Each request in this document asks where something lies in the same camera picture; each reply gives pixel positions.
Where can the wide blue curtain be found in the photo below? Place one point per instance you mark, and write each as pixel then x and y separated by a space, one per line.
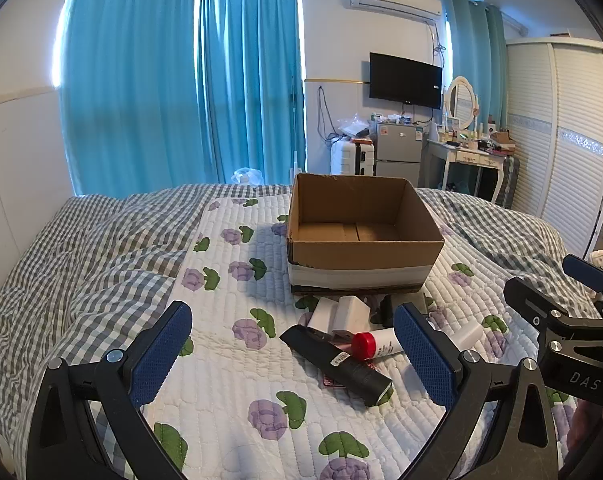
pixel 131 85

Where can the oval white vanity mirror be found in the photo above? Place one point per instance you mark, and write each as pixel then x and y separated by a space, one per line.
pixel 462 102

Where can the blue curtain beside wardrobe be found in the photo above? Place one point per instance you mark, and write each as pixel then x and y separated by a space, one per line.
pixel 474 45

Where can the white air conditioner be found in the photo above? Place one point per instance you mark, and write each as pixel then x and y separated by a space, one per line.
pixel 394 0

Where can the white plastic bag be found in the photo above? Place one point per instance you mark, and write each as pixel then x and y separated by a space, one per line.
pixel 247 176

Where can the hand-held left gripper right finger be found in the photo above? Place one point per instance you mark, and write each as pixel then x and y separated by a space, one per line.
pixel 424 355

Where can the small silver fridge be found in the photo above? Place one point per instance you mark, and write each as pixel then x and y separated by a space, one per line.
pixel 399 152

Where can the white charger adapter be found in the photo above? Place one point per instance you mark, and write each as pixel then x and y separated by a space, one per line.
pixel 321 316
pixel 350 316

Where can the grey checked blanket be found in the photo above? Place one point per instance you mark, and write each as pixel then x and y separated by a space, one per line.
pixel 81 270

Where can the white bottle with red cap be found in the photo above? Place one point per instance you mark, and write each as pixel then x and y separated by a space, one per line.
pixel 376 345

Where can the pink packet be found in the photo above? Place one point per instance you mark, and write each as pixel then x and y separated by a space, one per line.
pixel 331 346

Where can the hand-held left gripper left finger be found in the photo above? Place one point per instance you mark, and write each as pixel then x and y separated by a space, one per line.
pixel 161 355

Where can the black wall television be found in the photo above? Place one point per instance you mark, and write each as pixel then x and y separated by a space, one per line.
pixel 405 79

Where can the white louvred wardrobe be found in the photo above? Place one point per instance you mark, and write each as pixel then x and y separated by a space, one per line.
pixel 561 135

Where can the white cylinder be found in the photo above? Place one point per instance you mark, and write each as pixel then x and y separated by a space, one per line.
pixel 464 335

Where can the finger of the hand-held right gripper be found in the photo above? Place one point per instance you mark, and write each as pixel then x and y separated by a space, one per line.
pixel 531 300
pixel 586 271

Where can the clear plastic bag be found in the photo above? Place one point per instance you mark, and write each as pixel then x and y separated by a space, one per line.
pixel 354 127

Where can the narrow blue curtain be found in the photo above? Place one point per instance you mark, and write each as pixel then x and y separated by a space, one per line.
pixel 251 80

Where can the small brown cardboard box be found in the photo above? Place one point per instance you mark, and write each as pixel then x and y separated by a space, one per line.
pixel 502 141

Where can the long black cylindrical device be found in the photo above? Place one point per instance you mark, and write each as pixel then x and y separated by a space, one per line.
pixel 341 365

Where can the small black box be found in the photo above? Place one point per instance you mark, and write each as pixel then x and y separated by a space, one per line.
pixel 387 310

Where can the white dressing table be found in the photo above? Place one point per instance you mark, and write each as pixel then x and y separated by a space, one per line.
pixel 469 157

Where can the dark suitcase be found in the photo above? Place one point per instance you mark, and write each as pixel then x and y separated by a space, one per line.
pixel 507 180

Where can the white suitcase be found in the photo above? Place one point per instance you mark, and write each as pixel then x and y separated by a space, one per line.
pixel 351 157

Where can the white floral quilt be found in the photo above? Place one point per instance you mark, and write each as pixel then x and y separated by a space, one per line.
pixel 231 320

